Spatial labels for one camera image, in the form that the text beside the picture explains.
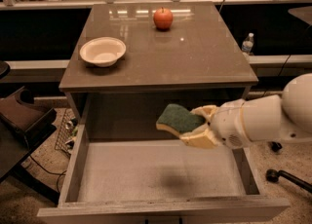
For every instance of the black office chair leg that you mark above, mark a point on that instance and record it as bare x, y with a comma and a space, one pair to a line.
273, 176

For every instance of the white paper bowl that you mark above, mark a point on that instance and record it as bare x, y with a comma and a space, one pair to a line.
103, 51

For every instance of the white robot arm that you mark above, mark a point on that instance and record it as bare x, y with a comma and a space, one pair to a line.
281, 118

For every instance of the wire mesh basket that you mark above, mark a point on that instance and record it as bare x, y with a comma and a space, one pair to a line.
67, 133

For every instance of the black metal stand leg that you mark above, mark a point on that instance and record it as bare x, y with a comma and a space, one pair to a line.
276, 147

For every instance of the clear plastic water bottle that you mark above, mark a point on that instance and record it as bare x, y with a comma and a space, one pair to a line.
248, 44

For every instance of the grey cabinet with glossy top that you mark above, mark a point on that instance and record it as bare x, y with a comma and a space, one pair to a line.
196, 62

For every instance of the open grey wooden drawer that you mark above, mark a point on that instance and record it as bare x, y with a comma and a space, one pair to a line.
122, 171

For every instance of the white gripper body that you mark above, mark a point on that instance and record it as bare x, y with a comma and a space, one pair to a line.
227, 125

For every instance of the green and yellow sponge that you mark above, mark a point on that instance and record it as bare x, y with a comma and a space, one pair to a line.
178, 120

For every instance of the dark brown chair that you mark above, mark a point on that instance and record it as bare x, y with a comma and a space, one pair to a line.
24, 127

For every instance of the red apple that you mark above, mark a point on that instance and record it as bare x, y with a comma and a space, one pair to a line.
163, 18

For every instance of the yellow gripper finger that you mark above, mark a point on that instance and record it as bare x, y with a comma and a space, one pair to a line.
204, 139
206, 111

